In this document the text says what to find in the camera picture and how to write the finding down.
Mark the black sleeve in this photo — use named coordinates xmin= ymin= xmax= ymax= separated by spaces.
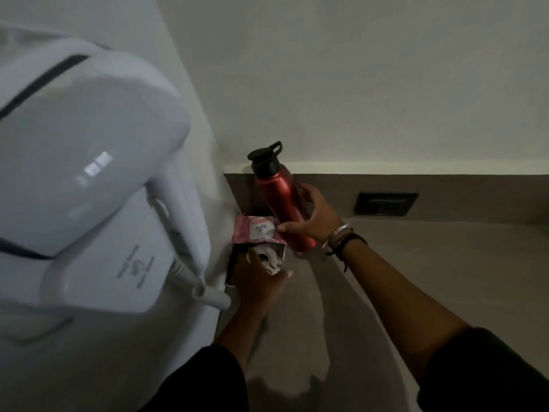
xmin=417 ymin=326 xmax=549 ymax=412
xmin=139 ymin=344 xmax=250 ymax=412

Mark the pink wipes packet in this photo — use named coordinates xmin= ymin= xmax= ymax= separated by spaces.
xmin=232 ymin=213 xmax=287 ymax=246

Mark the black box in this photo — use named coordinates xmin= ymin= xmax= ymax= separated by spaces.
xmin=225 ymin=242 xmax=287 ymax=288

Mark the white plastic object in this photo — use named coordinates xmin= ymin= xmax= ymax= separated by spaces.
xmin=253 ymin=244 xmax=285 ymax=276

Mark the white wall-mounted hair dryer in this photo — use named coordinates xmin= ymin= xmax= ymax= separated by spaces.
xmin=0 ymin=21 xmax=192 ymax=259

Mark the black left sleeve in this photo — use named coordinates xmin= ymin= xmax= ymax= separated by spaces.
xmin=139 ymin=344 xmax=250 ymax=412

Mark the person's right hand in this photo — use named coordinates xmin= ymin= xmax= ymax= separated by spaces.
xmin=277 ymin=183 xmax=345 ymax=252

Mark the person's right forearm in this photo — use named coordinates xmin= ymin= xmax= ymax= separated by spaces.
xmin=339 ymin=237 xmax=471 ymax=382

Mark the red metal water bottle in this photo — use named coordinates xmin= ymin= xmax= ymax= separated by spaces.
xmin=247 ymin=141 xmax=318 ymax=253

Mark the white coiled dryer cord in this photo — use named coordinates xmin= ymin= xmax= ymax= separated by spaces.
xmin=169 ymin=249 xmax=232 ymax=311

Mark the black thread wristband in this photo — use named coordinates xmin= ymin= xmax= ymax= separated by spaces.
xmin=326 ymin=233 xmax=368 ymax=273

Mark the person's left forearm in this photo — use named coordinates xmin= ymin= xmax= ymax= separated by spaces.
xmin=213 ymin=299 xmax=275 ymax=373

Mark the black wall socket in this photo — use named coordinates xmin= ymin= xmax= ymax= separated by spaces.
xmin=354 ymin=192 xmax=419 ymax=217

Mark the silver bangle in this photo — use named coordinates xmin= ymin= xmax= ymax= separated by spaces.
xmin=322 ymin=223 xmax=353 ymax=250

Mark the black right sleeve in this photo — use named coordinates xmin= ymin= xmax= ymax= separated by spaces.
xmin=417 ymin=326 xmax=549 ymax=412

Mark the person's left hand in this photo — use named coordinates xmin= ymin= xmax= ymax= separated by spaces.
xmin=232 ymin=249 xmax=294 ymax=311

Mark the white hair dryer wall holder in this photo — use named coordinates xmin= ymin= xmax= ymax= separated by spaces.
xmin=0 ymin=154 xmax=213 ymax=346

